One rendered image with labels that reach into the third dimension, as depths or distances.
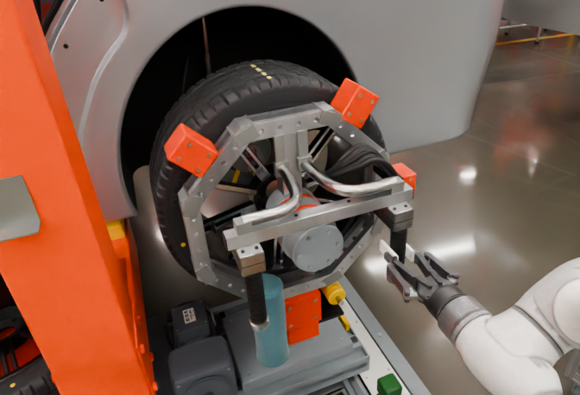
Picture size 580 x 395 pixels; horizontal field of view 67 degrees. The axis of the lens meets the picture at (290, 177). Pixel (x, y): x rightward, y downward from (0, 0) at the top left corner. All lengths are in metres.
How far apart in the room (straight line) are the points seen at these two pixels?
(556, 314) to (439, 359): 1.15
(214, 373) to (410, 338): 0.89
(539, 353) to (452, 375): 1.08
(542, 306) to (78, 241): 0.78
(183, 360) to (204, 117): 0.74
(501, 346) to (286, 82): 0.69
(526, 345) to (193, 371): 0.91
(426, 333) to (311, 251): 1.08
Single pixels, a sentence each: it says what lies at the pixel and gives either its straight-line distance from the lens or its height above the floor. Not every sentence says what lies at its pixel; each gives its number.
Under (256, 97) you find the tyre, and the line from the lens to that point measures 1.05.
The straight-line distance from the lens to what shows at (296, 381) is 1.66.
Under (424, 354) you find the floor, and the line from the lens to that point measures 1.94.
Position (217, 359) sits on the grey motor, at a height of 0.41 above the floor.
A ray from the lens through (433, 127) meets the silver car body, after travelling 1.72.
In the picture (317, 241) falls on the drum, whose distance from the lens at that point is 1.00.
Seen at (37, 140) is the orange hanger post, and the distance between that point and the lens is 0.77.
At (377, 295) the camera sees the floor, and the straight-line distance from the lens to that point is 2.13.
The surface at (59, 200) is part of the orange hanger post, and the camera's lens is 0.81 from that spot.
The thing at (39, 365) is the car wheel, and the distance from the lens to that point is 1.46.
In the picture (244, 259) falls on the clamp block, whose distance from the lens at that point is 0.86.
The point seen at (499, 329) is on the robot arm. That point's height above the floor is 0.89.
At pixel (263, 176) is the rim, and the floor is 0.93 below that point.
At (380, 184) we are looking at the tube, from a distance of 0.95.
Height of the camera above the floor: 1.49
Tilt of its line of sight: 30 degrees down
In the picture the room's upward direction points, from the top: 4 degrees counter-clockwise
